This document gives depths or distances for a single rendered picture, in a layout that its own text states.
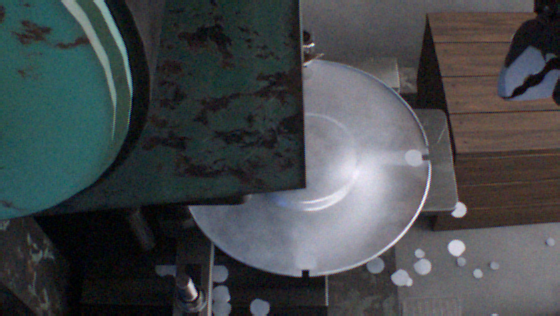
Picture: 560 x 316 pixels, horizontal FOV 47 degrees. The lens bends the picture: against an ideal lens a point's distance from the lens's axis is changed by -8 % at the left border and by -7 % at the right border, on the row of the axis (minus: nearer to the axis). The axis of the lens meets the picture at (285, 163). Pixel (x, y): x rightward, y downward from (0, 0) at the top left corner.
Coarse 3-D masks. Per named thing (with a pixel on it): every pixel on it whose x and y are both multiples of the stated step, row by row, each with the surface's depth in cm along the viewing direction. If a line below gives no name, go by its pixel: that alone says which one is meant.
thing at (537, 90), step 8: (552, 56) 62; (552, 64) 59; (536, 72) 64; (544, 72) 60; (552, 72) 59; (528, 80) 62; (536, 80) 61; (544, 80) 60; (552, 80) 60; (520, 88) 63; (528, 88) 62; (536, 88) 61; (544, 88) 61; (552, 88) 61; (512, 96) 64; (520, 96) 63; (528, 96) 63; (536, 96) 62; (544, 96) 62
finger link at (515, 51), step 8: (528, 24) 56; (536, 24) 55; (544, 24) 54; (520, 32) 57; (528, 32) 56; (536, 32) 55; (512, 40) 58; (520, 40) 57; (528, 40) 57; (536, 40) 56; (512, 48) 58; (520, 48) 58; (512, 56) 59
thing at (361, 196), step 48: (336, 96) 83; (384, 96) 83; (336, 144) 79; (384, 144) 80; (288, 192) 76; (336, 192) 76; (384, 192) 76; (240, 240) 74; (288, 240) 74; (336, 240) 73; (384, 240) 73
